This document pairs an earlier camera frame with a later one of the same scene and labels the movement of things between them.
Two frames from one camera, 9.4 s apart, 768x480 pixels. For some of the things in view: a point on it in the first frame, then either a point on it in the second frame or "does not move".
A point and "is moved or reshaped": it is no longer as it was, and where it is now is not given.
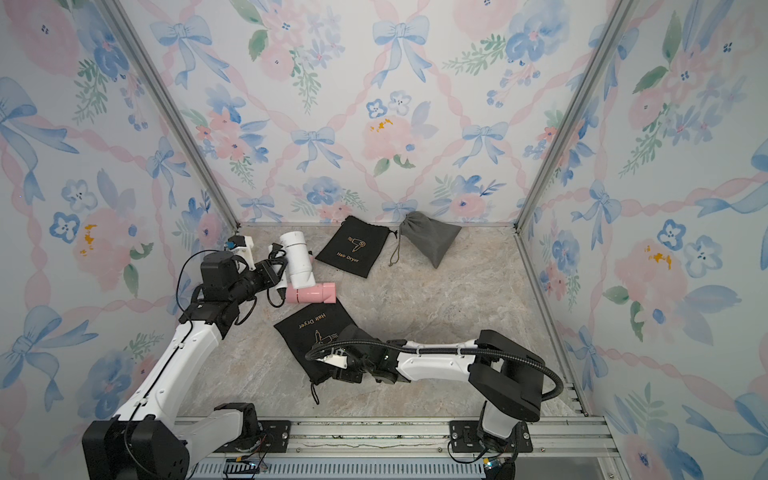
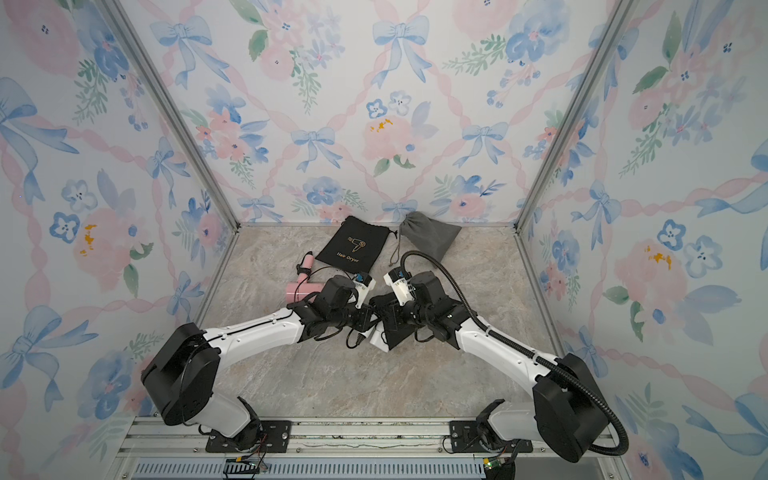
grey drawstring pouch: (431, 237) does not move
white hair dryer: (297, 270) is moved or reshaped
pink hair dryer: (317, 293) does not move
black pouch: (311, 326) is moved or reshaped
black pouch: (356, 245) does not move
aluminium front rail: (406, 449) does not move
